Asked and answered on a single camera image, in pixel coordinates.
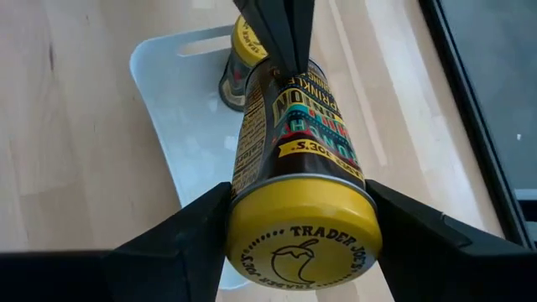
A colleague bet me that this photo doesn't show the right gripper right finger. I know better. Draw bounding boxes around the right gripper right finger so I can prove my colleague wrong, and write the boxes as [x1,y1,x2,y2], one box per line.
[363,178,537,302]

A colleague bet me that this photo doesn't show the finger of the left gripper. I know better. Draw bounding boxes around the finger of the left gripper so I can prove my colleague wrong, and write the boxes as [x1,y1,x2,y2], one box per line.
[232,0,315,80]

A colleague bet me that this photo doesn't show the black aluminium table frame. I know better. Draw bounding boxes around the black aluminium table frame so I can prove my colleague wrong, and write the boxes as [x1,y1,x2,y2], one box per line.
[417,0,537,253]

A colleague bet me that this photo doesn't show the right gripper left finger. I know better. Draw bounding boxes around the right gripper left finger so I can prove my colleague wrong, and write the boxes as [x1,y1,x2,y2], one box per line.
[0,181,233,302]

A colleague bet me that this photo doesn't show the white plastic bin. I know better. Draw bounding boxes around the white plastic bin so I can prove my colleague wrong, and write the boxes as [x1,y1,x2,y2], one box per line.
[128,23,269,291]

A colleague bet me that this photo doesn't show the yellow lid spice jar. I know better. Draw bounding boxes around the yellow lid spice jar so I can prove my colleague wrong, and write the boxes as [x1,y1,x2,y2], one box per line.
[217,14,269,112]
[224,56,383,291]

